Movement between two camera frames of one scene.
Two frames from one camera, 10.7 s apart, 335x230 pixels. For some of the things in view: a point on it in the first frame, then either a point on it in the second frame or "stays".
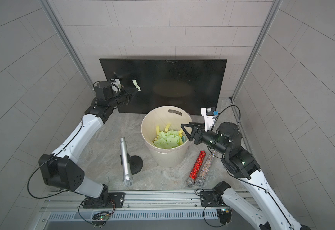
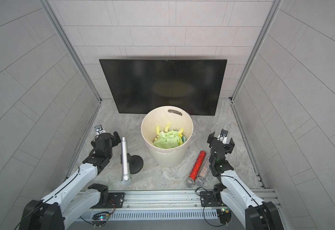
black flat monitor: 192,84 stays
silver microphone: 128,180 stays
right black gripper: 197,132 to 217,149
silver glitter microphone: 200,180 stays
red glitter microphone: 190,181 stays
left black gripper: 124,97 to 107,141
